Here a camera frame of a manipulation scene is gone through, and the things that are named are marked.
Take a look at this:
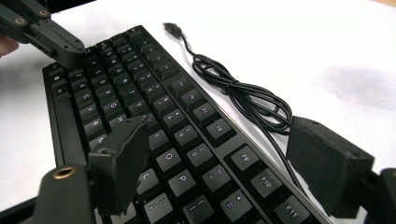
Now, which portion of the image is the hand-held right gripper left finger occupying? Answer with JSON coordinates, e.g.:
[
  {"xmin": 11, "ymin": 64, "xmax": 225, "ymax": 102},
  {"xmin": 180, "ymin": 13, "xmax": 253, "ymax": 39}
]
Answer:
[{"xmin": 88, "ymin": 115, "xmax": 151, "ymax": 217}]

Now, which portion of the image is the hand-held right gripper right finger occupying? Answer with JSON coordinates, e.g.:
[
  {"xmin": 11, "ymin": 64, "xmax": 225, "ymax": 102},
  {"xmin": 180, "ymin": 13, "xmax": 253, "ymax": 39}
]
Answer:
[{"xmin": 285, "ymin": 116, "xmax": 375, "ymax": 218}]

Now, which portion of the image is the black computer keyboard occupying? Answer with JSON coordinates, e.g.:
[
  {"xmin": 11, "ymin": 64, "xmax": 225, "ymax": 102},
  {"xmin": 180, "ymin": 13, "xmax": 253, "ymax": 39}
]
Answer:
[{"xmin": 41, "ymin": 25, "xmax": 334, "ymax": 224}]

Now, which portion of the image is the black keyboard cable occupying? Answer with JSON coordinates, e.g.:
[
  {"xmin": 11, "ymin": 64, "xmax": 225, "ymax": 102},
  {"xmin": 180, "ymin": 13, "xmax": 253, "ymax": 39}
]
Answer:
[{"xmin": 163, "ymin": 21, "xmax": 307, "ymax": 197}]

